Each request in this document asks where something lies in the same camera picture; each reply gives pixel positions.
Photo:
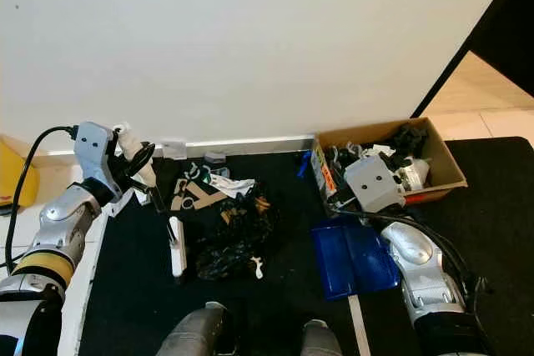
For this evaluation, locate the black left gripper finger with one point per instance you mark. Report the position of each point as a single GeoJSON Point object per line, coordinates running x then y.
{"type": "Point", "coordinates": [142, 164]}

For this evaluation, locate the white hand brush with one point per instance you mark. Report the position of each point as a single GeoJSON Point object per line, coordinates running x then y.
{"type": "Point", "coordinates": [178, 256]}

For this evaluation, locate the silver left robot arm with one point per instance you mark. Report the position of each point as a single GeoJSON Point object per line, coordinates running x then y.
{"type": "Point", "coordinates": [67, 223]}

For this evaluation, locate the black floor mat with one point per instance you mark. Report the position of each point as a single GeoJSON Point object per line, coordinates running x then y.
{"type": "Point", "coordinates": [492, 231]}

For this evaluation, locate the white crumpled tissue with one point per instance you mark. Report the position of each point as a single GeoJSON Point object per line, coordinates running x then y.
{"type": "Point", "coordinates": [131, 147]}

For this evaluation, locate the small white cup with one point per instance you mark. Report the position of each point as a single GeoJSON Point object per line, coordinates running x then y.
{"type": "Point", "coordinates": [173, 150]}

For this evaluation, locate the small blue plastic piece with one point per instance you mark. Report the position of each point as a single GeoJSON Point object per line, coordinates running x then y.
{"type": "Point", "coordinates": [303, 164]}

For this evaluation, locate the brown cardboard scrap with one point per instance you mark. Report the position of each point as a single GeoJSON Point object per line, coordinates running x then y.
{"type": "Point", "coordinates": [200, 198]}

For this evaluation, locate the white plastic bottle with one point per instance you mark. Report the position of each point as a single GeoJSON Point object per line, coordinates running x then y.
{"type": "Point", "coordinates": [415, 174]}

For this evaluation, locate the small grey cap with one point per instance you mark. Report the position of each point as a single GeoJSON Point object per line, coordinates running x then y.
{"type": "Point", "coordinates": [215, 158]}

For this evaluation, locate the black crumpled trash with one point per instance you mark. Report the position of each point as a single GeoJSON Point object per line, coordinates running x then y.
{"type": "Point", "coordinates": [405, 139]}

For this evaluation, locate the white green paper wrapper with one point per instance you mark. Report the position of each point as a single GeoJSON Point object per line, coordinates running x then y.
{"type": "Point", "coordinates": [229, 183]}

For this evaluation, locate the silver baseboard strip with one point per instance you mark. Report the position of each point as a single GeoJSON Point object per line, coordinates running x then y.
{"type": "Point", "coordinates": [259, 144]}

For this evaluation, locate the brown cardboard box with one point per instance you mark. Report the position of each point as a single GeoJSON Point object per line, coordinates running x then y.
{"type": "Point", "coordinates": [446, 168]}

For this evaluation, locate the small white plastic hook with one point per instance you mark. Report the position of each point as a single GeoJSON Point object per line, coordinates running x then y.
{"type": "Point", "coordinates": [257, 268]}

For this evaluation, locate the yellow plastic container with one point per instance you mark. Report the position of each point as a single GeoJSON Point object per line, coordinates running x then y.
{"type": "Point", "coordinates": [12, 177]}

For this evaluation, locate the black crumpled plastic bag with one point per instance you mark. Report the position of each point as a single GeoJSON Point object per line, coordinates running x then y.
{"type": "Point", "coordinates": [229, 243]}

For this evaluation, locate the grey right robot leg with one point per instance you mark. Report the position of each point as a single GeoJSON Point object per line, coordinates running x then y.
{"type": "Point", "coordinates": [319, 343]}

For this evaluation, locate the grey robot leg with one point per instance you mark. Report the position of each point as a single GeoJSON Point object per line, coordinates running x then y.
{"type": "Point", "coordinates": [319, 343]}
{"type": "Point", "coordinates": [192, 335]}

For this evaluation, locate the grey left robot leg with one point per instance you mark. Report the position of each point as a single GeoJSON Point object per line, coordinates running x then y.
{"type": "Point", "coordinates": [192, 335]}

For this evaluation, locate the black door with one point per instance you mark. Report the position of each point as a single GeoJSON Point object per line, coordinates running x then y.
{"type": "Point", "coordinates": [513, 22]}

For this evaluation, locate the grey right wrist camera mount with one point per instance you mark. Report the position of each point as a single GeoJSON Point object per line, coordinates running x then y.
{"type": "Point", "coordinates": [374, 183]}

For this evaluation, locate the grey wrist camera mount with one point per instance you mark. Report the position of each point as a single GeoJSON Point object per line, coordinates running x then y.
{"type": "Point", "coordinates": [374, 183]}
{"type": "Point", "coordinates": [93, 152]}

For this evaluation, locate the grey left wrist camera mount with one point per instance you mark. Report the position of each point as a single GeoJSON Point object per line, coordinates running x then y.
{"type": "Point", "coordinates": [93, 152]}

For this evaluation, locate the black door frame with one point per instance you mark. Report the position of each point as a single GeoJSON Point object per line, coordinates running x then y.
{"type": "Point", "coordinates": [438, 82]}

